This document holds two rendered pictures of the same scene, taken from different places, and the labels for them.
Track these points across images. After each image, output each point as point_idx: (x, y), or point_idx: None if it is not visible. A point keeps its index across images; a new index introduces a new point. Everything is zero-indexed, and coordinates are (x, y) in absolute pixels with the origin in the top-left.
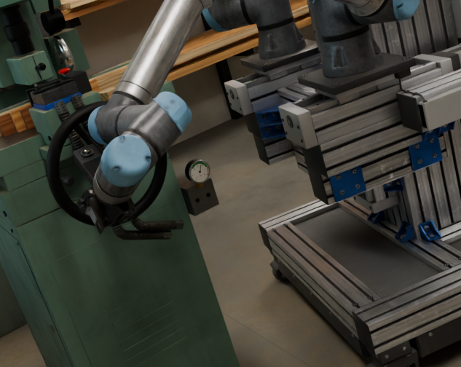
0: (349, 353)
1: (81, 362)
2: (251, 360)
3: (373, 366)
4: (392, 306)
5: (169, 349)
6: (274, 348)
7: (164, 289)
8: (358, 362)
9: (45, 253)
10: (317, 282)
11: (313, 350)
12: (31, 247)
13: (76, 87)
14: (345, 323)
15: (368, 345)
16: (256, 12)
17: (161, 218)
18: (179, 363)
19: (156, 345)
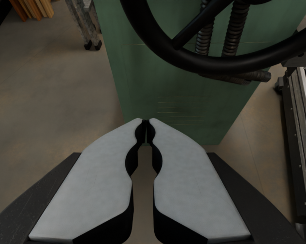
0: (285, 184)
1: (127, 112)
2: (228, 139)
3: (299, 229)
4: None
5: (187, 125)
6: (245, 140)
7: (208, 99)
8: (287, 197)
9: (120, 33)
10: None
11: (266, 162)
12: (106, 21)
13: None
14: None
15: None
16: None
17: (250, 50)
18: (188, 131)
19: (181, 121)
